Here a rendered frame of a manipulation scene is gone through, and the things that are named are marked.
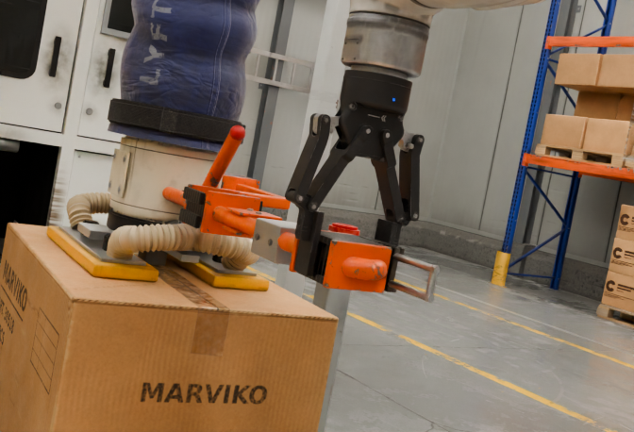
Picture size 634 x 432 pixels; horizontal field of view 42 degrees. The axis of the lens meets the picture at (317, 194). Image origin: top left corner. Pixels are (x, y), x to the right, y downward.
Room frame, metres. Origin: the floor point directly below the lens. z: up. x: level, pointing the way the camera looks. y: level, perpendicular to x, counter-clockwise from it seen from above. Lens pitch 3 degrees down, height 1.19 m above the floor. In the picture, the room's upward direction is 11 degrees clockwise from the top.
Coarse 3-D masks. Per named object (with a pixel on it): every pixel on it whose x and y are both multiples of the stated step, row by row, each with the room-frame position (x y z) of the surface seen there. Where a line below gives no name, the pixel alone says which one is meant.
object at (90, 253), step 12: (48, 228) 1.49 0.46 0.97; (60, 228) 1.47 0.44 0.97; (60, 240) 1.40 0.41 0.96; (72, 240) 1.38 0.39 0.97; (84, 240) 1.38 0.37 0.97; (96, 240) 1.40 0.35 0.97; (72, 252) 1.33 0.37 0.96; (84, 252) 1.29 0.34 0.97; (96, 252) 1.28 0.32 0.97; (84, 264) 1.25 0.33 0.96; (96, 264) 1.21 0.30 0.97; (108, 264) 1.22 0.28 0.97; (120, 264) 1.24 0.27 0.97; (132, 264) 1.26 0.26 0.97; (144, 264) 1.27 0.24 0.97; (96, 276) 1.21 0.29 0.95; (108, 276) 1.22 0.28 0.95; (120, 276) 1.23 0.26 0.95; (132, 276) 1.24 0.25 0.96; (144, 276) 1.25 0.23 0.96; (156, 276) 1.25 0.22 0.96
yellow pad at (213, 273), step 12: (192, 252) 1.47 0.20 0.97; (180, 264) 1.43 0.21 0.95; (192, 264) 1.39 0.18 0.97; (204, 264) 1.38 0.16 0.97; (216, 264) 1.38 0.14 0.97; (204, 276) 1.34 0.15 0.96; (216, 276) 1.31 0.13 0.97; (228, 276) 1.32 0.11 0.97; (240, 276) 1.33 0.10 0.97; (252, 276) 1.35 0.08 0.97; (228, 288) 1.32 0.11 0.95; (240, 288) 1.33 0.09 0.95; (252, 288) 1.34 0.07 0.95; (264, 288) 1.35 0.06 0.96
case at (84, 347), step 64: (64, 256) 1.34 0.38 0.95; (0, 320) 1.49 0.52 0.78; (64, 320) 1.08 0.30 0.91; (128, 320) 1.10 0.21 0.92; (192, 320) 1.14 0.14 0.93; (256, 320) 1.19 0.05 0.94; (320, 320) 1.24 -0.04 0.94; (0, 384) 1.40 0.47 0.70; (64, 384) 1.06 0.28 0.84; (128, 384) 1.10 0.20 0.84; (192, 384) 1.15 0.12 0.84; (256, 384) 1.19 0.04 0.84; (320, 384) 1.25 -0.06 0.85
